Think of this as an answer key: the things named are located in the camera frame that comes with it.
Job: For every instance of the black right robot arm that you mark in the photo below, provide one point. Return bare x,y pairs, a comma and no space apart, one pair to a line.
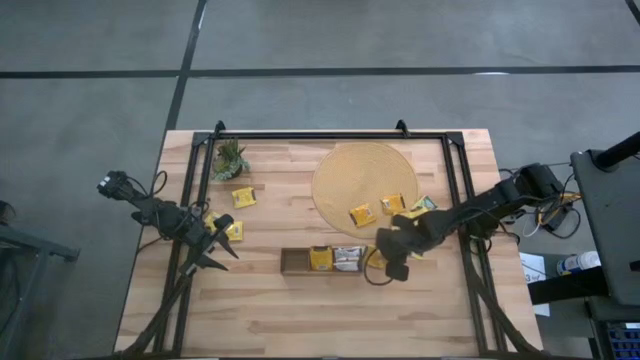
475,207

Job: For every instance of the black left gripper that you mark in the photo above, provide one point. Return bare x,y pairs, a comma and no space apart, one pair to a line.
207,239

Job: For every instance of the black power adapter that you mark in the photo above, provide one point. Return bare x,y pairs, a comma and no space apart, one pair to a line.
555,218

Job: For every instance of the black frame clamp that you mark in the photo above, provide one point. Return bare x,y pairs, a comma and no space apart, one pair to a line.
401,126
220,126

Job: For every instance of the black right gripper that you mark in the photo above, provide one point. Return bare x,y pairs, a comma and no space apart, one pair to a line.
397,240

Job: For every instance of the black chair armrest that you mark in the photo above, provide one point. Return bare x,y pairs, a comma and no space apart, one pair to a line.
560,287

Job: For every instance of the white paper sheet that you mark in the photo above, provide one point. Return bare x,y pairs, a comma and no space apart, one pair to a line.
534,262

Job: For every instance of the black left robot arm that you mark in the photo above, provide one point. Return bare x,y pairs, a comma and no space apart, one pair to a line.
165,217

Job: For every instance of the dark wooden divided tray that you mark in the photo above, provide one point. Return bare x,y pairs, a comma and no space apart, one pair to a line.
295,261

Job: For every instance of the black keyboard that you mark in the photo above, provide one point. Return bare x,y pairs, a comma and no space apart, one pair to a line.
622,342

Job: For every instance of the black pole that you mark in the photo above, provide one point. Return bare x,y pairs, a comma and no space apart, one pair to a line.
617,151

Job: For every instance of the black aluminium table frame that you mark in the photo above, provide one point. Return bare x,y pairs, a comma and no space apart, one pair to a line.
325,135

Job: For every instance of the small potted succulent plant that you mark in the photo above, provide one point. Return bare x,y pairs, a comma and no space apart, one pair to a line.
230,160

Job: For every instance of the white plastic bottle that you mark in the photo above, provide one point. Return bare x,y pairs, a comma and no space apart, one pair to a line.
580,262

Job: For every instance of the grey metal stand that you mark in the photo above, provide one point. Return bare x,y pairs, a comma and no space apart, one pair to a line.
25,242

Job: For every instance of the dark grey desk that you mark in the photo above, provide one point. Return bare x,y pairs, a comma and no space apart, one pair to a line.
615,225

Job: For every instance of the round woven straw placemat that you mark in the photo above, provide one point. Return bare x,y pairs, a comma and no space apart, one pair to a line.
350,170

